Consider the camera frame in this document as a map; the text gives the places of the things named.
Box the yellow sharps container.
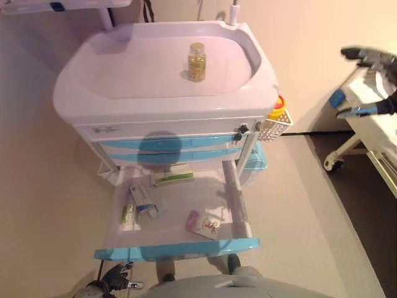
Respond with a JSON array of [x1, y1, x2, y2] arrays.
[[267, 94, 287, 121]]

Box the teal waste bin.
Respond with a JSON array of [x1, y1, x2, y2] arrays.
[[239, 140, 270, 187]]

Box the small white blue box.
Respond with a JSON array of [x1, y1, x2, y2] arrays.
[[143, 202, 167, 220]]

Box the black cart keys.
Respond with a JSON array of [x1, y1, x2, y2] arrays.
[[231, 122, 251, 144]]

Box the white infusion pole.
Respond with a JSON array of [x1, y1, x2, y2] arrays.
[[228, 0, 242, 26]]

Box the pink pill pack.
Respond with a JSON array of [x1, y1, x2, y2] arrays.
[[185, 210, 202, 233]]

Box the robot grey torso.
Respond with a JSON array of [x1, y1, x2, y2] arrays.
[[140, 266, 336, 298]]

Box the small green white box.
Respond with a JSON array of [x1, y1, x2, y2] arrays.
[[120, 204, 140, 225]]

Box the long green white box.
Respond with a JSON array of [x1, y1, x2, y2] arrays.
[[149, 172, 195, 189]]

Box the blue front drawer with medicines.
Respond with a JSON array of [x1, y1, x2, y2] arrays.
[[93, 159, 261, 262]]

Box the blue front cart drawer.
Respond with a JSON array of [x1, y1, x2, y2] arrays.
[[92, 135, 246, 156], [101, 148, 243, 165]]

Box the white medical cart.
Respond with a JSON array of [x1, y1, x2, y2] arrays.
[[51, 20, 295, 262]]

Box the white overbed table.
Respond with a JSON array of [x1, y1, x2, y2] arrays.
[[0, 0, 133, 31]]

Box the large white blue medicine box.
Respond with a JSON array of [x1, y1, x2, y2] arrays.
[[129, 178, 156, 212]]

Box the yellow pill bottle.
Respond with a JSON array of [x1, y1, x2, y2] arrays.
[[187, 42, 208, 83]]

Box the white hospital bed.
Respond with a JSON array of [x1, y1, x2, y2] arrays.
[[323, 66, 397, 200]]

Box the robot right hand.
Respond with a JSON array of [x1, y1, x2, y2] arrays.
[[336, 45, 397, 120]]

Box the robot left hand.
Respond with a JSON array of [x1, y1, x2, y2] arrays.
[[97, 262, 146, 294]]

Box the bed caster wheel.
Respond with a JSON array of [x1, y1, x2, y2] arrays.
[[323, 156, 346, 172]]

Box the black hanging cables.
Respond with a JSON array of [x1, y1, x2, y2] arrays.
[[140, 0, 156, 23]]

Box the white perforated basket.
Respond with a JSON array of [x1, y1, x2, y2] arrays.
[[255, 111, 295, 143]]

